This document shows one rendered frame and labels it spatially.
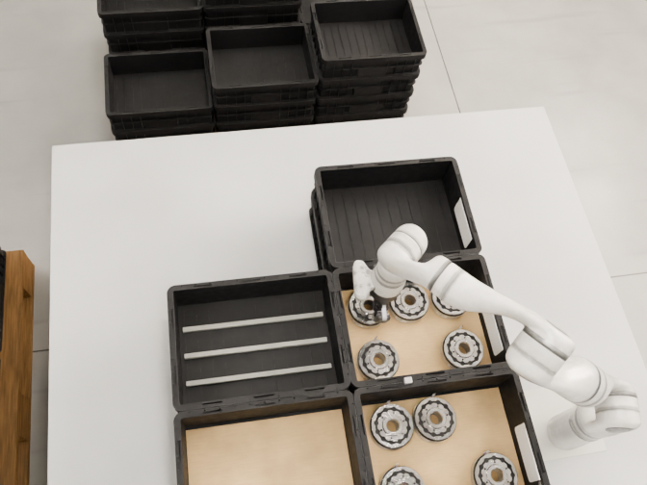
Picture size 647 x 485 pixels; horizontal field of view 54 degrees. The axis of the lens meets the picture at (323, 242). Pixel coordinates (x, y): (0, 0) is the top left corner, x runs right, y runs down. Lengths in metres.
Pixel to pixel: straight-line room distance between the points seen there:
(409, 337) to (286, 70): 1.36
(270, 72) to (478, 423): 1.60
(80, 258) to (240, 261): 0.44
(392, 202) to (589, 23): 2.25
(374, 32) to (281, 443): 1.70
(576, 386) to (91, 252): 1.29
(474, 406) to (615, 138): 2.02
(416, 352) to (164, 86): 1.60
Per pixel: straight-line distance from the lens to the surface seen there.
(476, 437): 1.65
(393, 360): 1.60
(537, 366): 1.20
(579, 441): 1.75
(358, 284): 1.38
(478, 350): 1.67
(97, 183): 2.01
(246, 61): 2.67
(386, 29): 2.70
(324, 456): 1.56
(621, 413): 1.57
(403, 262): 1.22
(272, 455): 1.55
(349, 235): 1.75
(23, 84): 3.23
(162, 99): 2.71
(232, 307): 1.64
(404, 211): 1.81
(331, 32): 2.65
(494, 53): 3.47
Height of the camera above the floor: 2.37
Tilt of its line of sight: 63 degrees down
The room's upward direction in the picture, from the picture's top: 12 degrees clockwise
